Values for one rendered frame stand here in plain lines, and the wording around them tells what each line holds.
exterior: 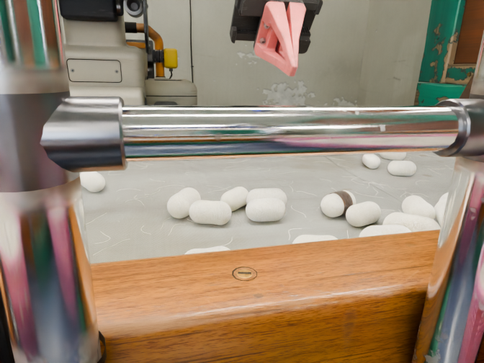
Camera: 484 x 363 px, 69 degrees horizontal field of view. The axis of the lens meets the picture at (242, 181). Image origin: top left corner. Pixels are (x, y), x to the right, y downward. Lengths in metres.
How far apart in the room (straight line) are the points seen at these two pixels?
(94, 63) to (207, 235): 0.74
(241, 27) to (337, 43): 2.17
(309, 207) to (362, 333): 0.16
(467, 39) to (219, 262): 0.65
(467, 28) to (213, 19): 1.81
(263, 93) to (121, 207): 2.17
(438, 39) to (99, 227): 0.67
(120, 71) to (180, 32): 1.44
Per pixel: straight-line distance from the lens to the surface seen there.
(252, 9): 0.44
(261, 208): 0.28
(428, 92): 0.79
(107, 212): 0.32
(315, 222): 0.29
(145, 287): 0.17
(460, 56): 0.76
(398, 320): 0.19
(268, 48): 0.45
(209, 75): 2.37
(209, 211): 0.27
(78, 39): 0.99
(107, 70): 0.95
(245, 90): 2.42
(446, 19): 0.78
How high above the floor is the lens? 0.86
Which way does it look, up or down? 18 degrees down
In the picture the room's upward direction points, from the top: 2 degrees clockwise
